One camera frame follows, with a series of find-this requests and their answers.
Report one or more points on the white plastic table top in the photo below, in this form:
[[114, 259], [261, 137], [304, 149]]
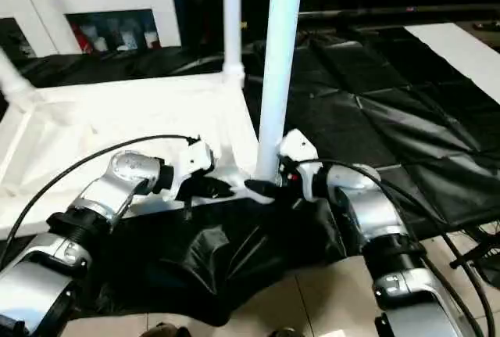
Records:
[[133, 118]]

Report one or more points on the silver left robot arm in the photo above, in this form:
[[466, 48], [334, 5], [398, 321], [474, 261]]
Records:
[[94, 212]]

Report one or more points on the dark round robot base part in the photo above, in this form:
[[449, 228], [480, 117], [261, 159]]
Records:
[[168, 331]]

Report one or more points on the black table mat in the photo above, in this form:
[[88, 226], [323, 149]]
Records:
[[375, 118]]

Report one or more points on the white glass-door cabinet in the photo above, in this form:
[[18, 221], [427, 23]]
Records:
[[86, 5]]

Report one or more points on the white flat sheet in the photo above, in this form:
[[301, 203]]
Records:
[[461, 51]]

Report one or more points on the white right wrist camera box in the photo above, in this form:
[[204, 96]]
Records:
[[298, 149]]

